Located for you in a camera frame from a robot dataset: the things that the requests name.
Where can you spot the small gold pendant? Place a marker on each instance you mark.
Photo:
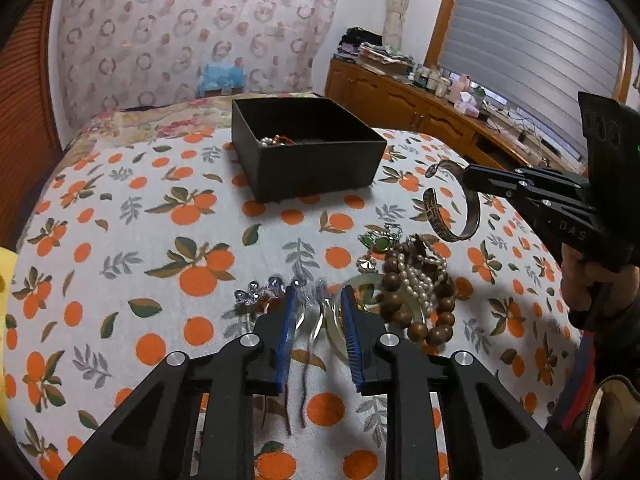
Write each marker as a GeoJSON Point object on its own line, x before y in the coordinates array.
{"type": "Point", "coordinates": [367, 263]}

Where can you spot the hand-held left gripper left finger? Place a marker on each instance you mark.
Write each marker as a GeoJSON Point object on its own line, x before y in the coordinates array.
{"type": "Point", "coordinates": [286, 345]}

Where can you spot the grey window blind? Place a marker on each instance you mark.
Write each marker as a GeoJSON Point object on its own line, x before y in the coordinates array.
{"type": "Point", "coordinates": [530, 35]}

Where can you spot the wooden cabinet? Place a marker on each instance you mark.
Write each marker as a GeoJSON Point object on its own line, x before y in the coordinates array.
{"type": "Point", "coordinates": [400, 102]}

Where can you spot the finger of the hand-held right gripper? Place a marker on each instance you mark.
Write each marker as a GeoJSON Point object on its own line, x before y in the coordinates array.
{"type": "Point", "coordinates": [482, 177]}
{"type": "Point", "coordinates": [560, 222]}

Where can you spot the orange fruit print tablecloth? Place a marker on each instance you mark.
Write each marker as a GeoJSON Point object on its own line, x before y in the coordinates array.
{"type": "Point", "coordinates": [150, 220]}

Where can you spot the pale translucent bangle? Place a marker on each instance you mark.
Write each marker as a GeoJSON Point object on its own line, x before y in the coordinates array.
{"type": "Point", "coordinates": [334, 332]}

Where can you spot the cream curtain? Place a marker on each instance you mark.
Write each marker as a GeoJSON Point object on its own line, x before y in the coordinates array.
{"type": "Point", "coordinates": [402, 0]}

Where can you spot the black jewelry box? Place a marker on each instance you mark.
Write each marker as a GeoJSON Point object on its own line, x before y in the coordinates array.
{"type": "Point", "coordinates": [320, 170]}

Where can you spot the blue patterned box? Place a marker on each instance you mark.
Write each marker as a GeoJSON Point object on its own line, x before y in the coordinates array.
{"type": "Point", "coordinates": [222, 80]}

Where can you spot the row of small bottles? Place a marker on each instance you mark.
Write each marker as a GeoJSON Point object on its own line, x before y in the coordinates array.
{"type": "Point", "coordinates": [450, 87]}

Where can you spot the yellow cloth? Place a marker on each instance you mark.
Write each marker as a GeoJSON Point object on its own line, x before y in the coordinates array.
{"type": "Point", "coordinates": [6, 310]}

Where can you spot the beaded jewelry pile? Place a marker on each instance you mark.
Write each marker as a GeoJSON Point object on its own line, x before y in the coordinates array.
{"type": "Point", "coordinates": [275, 140]}

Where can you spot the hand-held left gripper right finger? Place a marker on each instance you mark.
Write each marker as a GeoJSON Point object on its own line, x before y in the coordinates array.
{"type": "Point", "coordinates": [351, 345]}

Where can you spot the wooden window frame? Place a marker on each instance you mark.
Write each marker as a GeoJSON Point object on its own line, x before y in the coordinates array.
{"type": "Point", "coordinates": [445, 10]}

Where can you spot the clear crystal hair clip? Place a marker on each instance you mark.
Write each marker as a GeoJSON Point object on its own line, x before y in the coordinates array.
{"type": "Point", "coordinates": [257, 292]}

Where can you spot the brown ribbed panel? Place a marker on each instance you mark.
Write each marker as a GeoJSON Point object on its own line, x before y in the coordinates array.
{"type": "Point", "coordinates": [27, 125]}

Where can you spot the floral blanket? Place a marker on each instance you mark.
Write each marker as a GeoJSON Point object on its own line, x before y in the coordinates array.
{"type": "Point", "coordinates": [150, 117]}

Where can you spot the green stone earrings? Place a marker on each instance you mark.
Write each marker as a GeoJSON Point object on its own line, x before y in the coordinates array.
{"type": "Point", "coordinates": [380, 241]}

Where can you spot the person's right hand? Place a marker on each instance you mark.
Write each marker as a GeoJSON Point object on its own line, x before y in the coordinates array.
{"type": "Point", "coordinates": [580, 280]}

